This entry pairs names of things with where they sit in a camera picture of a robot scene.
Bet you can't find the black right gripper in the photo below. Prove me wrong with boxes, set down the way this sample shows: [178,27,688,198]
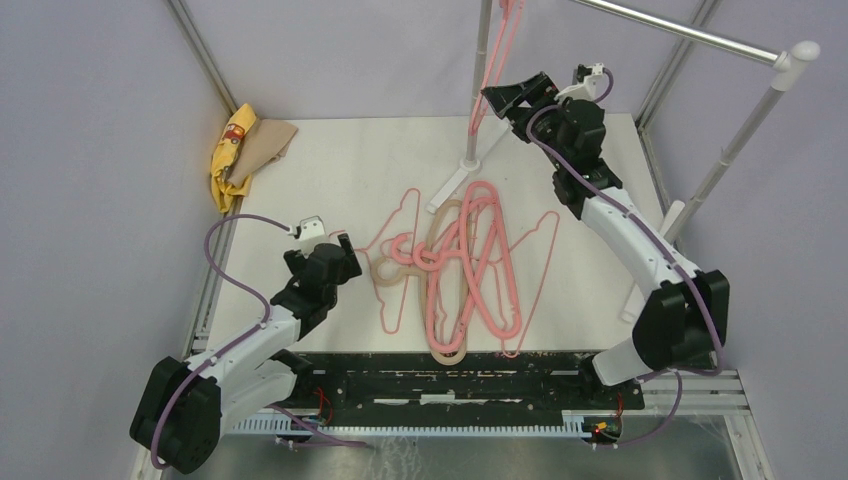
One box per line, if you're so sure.
[484,71,570,170]

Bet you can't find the thick pink plastic hanger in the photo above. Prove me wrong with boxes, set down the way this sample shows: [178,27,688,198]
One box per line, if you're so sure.
[467,1,526,135]

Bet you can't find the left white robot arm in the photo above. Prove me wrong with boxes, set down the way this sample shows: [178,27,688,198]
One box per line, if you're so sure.
[129,233,362,474]

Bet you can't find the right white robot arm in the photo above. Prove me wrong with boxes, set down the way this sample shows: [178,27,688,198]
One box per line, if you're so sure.
[480,72,730,408]

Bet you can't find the beige cloth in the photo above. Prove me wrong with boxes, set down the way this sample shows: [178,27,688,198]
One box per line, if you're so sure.
[226,119,298,187]

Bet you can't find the yellow printed cloth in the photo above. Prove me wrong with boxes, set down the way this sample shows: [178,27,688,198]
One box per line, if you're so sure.
[209,103,258,214]

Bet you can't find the silver clothes rack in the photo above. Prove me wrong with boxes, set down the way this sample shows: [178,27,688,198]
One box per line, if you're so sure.
[427,0,821,325]

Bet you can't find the thin pink wire hanger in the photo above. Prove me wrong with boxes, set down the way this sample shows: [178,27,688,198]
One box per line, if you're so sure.
[354,187,422,336]

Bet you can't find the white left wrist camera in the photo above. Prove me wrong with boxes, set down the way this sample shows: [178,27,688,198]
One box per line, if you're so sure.
[294,216,329,256]

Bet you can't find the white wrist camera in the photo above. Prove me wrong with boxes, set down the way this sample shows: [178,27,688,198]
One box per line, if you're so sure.
[294,216,329,256]
[573,63,614,103]

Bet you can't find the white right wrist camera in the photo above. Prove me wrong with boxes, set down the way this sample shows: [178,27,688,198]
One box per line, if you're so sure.
[573,63,614,103]

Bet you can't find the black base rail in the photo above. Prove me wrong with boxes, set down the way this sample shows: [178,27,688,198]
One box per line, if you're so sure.
[272,351,645,427]

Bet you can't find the white slotted cable duct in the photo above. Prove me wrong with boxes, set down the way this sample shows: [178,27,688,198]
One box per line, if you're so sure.
[229,412,591,439]

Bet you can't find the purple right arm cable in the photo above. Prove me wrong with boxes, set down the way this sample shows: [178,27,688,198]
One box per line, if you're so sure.
[525,66,725,378]

